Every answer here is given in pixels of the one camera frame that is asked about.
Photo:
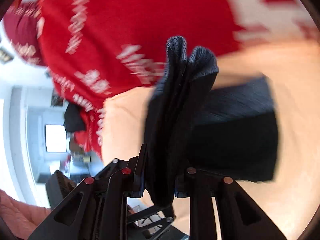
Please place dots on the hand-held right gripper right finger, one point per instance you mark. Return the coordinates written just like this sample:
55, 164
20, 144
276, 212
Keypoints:
200, 205

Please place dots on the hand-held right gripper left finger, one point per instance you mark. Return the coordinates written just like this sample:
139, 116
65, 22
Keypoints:
136, 180

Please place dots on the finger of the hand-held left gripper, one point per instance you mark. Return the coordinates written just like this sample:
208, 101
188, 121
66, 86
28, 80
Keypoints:
115, 163
150, 213

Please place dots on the dark navy pants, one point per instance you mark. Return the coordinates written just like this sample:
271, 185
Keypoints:
225, 135

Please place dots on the cluttered table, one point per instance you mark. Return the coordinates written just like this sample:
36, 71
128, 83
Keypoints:
82, 162

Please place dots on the bright window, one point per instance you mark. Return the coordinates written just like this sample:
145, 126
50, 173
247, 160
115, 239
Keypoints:
55, 137

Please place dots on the dark cloth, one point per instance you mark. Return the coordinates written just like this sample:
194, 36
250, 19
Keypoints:
75, 117

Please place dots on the cream bed sheet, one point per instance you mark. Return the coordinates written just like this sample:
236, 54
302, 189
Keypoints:
287, 92

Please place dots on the red printed blanket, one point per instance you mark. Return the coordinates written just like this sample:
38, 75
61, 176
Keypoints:
125, 17

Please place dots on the dark red printed pillow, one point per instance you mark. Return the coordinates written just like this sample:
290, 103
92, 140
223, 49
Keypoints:
22, 32

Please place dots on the framed wall picture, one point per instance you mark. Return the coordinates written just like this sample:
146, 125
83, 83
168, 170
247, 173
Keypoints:
57, 99
5, 55

